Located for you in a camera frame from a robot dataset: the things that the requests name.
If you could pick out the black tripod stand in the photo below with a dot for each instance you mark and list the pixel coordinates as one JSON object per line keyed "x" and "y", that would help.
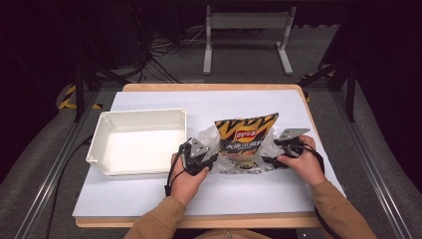
{"x": 79, "y": 89}

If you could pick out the white plastic box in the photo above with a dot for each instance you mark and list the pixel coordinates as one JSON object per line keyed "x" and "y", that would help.
{"x": 139, "y": 146}

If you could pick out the yellow black floor tape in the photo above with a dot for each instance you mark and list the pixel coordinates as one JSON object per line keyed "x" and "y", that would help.
{"x": 68, "y": 99}

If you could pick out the aluminium rail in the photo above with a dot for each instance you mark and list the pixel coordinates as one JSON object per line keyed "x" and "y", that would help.
{"x": 49, "y": 179}
{"x": 371, "y": 166}

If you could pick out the white metal stand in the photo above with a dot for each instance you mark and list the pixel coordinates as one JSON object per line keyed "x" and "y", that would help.
{"x": 249, "y": 20}

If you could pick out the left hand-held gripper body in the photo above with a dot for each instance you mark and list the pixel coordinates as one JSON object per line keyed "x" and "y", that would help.
{"x": 198, "y": 149}

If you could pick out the wooden table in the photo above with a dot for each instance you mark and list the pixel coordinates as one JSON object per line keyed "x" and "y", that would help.
{"x": 212, "y": 222}

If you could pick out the person's tan jacket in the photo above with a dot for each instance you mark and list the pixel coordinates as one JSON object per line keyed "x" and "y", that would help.
{"x": 232, "y": 235}

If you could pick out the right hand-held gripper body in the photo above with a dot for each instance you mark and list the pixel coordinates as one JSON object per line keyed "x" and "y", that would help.
{"x": 292, "y": 143}

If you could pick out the person's right hand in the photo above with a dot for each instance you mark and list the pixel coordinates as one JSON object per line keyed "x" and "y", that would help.
{"x": 307, "y": 164}

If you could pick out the black metal stand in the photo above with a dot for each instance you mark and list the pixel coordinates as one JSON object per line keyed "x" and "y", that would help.
{"x": 345, "y": 71}

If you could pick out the person's left hand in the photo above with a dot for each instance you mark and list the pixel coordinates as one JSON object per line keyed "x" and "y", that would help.
{"x": 187, "y": 182}

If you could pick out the yellow black chip bag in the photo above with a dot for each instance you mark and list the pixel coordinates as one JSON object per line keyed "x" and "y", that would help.
{"x": 247, "y": 132}

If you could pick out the white paper sheet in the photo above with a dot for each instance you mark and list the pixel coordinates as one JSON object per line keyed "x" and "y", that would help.
{"x": 232, "y": 195}

